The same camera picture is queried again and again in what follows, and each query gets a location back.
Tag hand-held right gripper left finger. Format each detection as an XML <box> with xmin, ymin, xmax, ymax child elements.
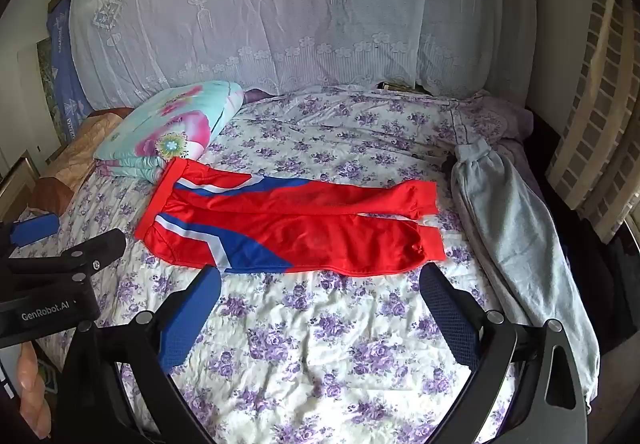
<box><xmin>57</xmin><ymin>268</ymin><xmax>222</xmax><ymax>444</ymax></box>

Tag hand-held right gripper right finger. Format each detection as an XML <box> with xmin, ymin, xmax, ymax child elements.
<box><xmin>419</xmin><ymin>264</ymin><xmax>589</xmax><ymax>444</ymax></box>

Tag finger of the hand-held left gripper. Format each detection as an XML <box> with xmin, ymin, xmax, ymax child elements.
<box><xmin>0</xmin><ymin>215</ymin><xmax>59</xmax><ymax>257</ymax></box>
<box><xmin>0</xmin><ymin>228</ymin><xmax>127</xmax><ymax>277</ymax></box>

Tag red pants with blue stripes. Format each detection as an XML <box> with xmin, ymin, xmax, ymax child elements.
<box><xmin>134</xmin><ymin>158</ymin><xmax>447</xmax><ymax>275</ymax></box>

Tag person's left hand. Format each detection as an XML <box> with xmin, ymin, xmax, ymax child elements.
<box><xmin>15</xmin><ymin>341</ymin><xmax>54</xmax><ymax>443</ymax></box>

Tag grey sweatpants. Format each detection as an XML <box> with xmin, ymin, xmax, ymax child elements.
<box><xmin>450</xmin><ymin>140</ymin><xmax>601</xmax><ymax>405</ymax></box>

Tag purple floral bed sheet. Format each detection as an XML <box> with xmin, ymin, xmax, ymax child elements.
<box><xmin>30</xmin><ymin>86</ymin><xmax>551</xmax><ymax>444</ymax></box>

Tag floral teal pink pillow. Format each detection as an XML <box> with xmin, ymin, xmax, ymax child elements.
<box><xmin>94</xmin><ymin>80</ymin><xmax>246</xmax><ymax>185</ymax></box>

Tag blue printed package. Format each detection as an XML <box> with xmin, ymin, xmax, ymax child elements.
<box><xmin>46</xmin><ymin>0</ymin><xmax>93</xmax><ymax>145</ymax></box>

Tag purple blanket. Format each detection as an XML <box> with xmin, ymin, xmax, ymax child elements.
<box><xmin>455</xmin><ymin>92</ymin><xmax>537</xmax><ymax>152</ymax></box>

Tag brick patterned curtain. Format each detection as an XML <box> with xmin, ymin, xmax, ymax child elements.
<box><xmin>545</xmin><ymin>0</ymin><xmax>640</xmax><ymax>245</ymax></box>

